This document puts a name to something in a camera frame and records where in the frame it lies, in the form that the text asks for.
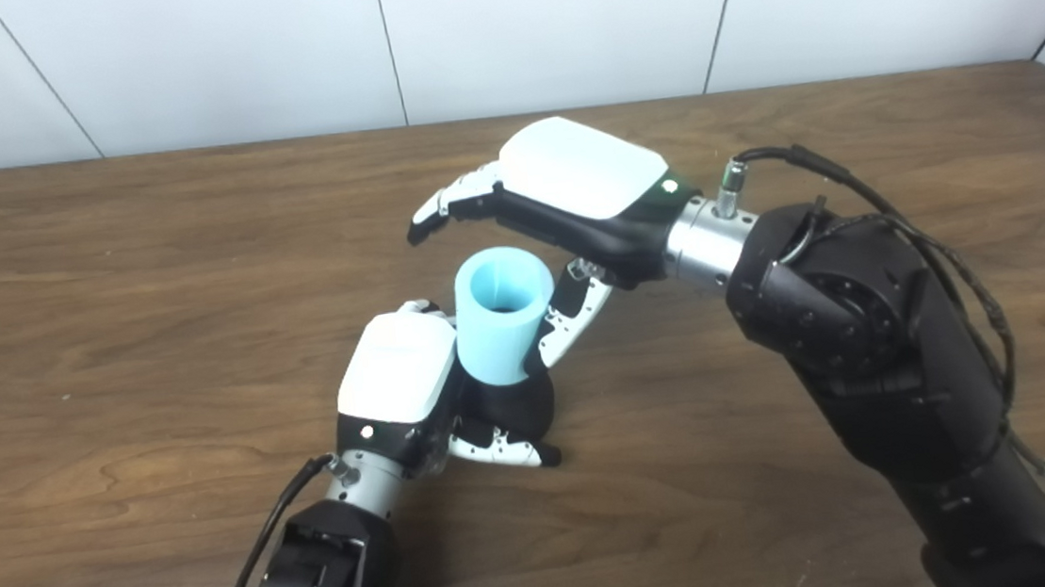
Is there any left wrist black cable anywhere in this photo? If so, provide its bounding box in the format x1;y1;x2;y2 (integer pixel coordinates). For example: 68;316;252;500
197;451;369;587

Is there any left white-black robot hand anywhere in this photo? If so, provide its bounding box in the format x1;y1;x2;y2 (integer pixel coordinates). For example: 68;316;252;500
325;288;564;488

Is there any right white-black robot hand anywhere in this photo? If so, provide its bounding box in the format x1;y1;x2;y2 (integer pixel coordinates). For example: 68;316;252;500
398;105;716;383

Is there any black peg base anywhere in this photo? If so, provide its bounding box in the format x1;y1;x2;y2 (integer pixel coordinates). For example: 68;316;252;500
454;367;561;453

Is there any light blue cylinder cup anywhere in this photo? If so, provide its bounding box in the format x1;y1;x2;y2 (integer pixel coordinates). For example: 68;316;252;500
449;243;564;390

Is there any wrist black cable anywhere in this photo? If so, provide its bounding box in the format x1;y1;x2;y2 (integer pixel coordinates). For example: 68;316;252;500
710;123;1045;526
197;451;369;587

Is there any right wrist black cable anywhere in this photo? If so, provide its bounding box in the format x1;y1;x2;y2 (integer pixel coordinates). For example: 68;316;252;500
710;123;1045;526

